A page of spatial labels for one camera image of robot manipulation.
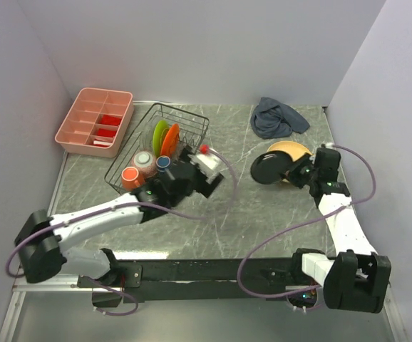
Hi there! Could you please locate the black wire dish rack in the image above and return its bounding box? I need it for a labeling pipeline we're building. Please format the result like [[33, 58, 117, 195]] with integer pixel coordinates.
[[104, 103, 209, 194]]

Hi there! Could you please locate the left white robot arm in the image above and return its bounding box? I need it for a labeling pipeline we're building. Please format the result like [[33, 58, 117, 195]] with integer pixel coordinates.
[[11, 145, 224, 286]]

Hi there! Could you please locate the red patterned white bowl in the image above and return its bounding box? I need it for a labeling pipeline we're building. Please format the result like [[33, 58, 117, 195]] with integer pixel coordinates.
[[130, 151, 157, 179]]

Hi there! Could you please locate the red white item in tray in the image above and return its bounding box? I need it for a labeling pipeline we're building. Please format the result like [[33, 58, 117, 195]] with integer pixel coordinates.
[[93, 139, 113, 148]]

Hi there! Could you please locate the green plate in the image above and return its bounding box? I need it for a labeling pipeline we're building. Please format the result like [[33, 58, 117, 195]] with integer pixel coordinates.
[[152, 120, 170, 157]]

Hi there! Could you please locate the orange plate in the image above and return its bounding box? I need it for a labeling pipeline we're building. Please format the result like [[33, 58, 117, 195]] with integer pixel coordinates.
[[160, 123, 180, 157]]

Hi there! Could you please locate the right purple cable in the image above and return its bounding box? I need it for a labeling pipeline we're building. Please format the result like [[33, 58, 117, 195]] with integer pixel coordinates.
[[236, 142, 377, 311]]

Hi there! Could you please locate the yellow plate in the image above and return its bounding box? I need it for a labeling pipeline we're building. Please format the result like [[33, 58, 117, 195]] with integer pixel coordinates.
[[267, 141, 312, 183]]

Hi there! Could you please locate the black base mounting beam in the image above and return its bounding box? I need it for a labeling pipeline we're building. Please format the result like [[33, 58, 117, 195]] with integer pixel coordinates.
[[98, 257, 316, 302]]

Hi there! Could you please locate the orange ceramic mug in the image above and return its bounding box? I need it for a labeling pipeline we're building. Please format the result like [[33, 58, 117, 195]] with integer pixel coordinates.
[[121, 167, 145, 191]]

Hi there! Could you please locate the grey-blue crumpled cloth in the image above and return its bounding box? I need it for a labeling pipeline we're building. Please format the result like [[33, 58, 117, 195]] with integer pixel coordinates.
[[250, 97, 310, 139]]

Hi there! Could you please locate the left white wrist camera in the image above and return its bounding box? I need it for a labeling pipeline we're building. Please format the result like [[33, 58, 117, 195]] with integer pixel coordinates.
[[191, 151, 221, 183]]

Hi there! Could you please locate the pink plastic divided organizer tray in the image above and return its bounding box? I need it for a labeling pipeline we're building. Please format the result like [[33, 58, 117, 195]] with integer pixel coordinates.
[[55, 88, 134, 158]]

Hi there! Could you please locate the black plate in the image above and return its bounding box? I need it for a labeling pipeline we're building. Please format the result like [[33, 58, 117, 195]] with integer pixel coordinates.
[[250, 151, 293, 185]]

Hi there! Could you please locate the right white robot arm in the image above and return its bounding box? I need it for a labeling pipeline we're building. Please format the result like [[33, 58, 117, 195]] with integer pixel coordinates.
[[286, 144, 391, 314]]

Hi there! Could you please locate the blue ceramic mug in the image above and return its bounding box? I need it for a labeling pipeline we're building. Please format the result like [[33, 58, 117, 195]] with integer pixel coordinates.
[[155, 155, 171, 172]]

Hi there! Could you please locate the purple cable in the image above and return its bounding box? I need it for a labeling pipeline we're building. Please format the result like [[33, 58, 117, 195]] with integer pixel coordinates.
[[236, 142, 377, 311], [5, 144, 238, 279]]

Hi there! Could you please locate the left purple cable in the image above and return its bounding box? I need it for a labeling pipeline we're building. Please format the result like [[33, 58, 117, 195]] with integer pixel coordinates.
[[5, 144, 238, 279]]

